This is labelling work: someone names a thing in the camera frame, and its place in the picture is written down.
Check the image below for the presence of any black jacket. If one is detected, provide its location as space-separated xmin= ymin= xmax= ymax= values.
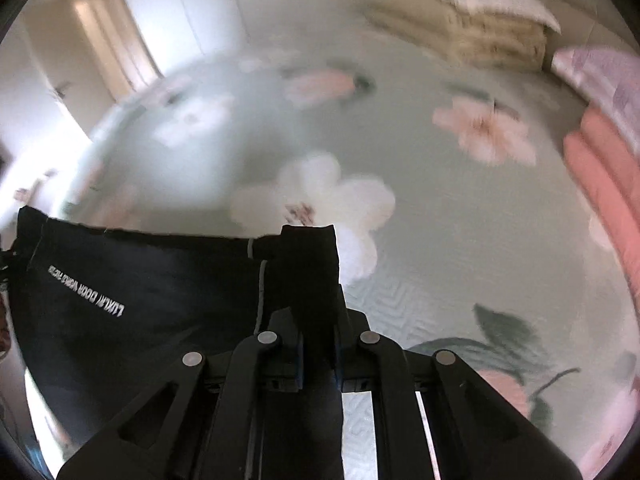
xmin=6 ymin=207 xmax=344 ymax=479

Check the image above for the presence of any floral green bedspread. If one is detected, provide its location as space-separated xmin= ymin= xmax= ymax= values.
xmin=58 ymin=28 xmax=639 ymax=479

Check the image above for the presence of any white wardrobe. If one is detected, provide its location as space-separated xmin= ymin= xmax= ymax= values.
xmin=125 ymin=0 xmax=247 ymax=75

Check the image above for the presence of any white bedroom door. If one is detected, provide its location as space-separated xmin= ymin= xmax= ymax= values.
xmin=1 ymin=21 xmax=90 ymax=200

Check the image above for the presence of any beige folded quilt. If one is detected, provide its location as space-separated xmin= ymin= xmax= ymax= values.
xmin=360 ymin=0 xmax=547 ymax=72

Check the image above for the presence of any lilac patterned blanket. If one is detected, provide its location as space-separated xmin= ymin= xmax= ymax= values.
xmin=551 ymin=47 xmax=639 ymax=157

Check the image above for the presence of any pink folded blanket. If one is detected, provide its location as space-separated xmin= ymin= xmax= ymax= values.
xmin=563 ymin=106 xmax=639 ymax=299

